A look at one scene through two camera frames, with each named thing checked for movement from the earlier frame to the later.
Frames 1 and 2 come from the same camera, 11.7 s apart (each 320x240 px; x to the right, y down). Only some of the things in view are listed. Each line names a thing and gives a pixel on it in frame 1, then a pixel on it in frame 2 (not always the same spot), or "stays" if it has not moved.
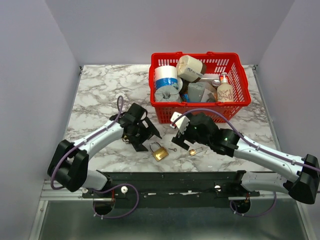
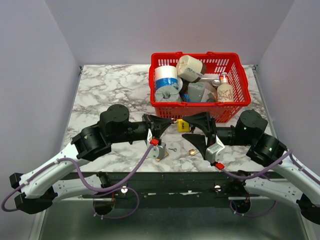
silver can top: (216, 82) stays
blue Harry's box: (186, 97) stays
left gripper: (149, 132) -> (157, 125)
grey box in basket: (195, 91) stays
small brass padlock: (192, 152) stays
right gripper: (179, 138) -> (208, 122)
